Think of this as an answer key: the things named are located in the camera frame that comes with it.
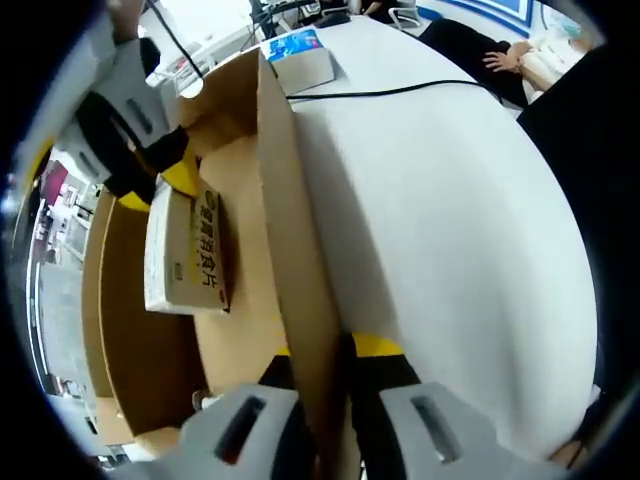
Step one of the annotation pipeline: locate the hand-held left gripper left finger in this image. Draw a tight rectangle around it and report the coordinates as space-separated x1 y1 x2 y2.
177 344 321 480

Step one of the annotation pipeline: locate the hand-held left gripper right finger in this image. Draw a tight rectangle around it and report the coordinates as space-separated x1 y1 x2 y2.
347 331 503 480

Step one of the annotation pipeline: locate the white medicine box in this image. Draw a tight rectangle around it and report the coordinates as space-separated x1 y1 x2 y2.
143 177 232 316

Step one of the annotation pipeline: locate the brown cardboard shoe box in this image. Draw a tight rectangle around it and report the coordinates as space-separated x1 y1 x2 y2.
81 47 369 480

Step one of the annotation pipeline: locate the blue tissue pack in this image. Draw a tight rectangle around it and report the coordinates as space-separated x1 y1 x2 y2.
279 45 337 95

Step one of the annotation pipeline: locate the black display stand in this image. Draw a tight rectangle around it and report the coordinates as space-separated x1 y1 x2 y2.
249 0 321 39

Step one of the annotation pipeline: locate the white armchair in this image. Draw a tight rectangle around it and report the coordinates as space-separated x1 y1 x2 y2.
387 2 426 31

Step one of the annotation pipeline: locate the person's black shirt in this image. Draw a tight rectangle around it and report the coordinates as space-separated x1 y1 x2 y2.
514 44 640 396

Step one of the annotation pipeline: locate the black cable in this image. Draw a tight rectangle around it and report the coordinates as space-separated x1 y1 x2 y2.
144 0 506 109

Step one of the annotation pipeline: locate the blue white wall display board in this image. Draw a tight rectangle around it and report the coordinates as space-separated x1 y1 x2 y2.
444 0 534 39

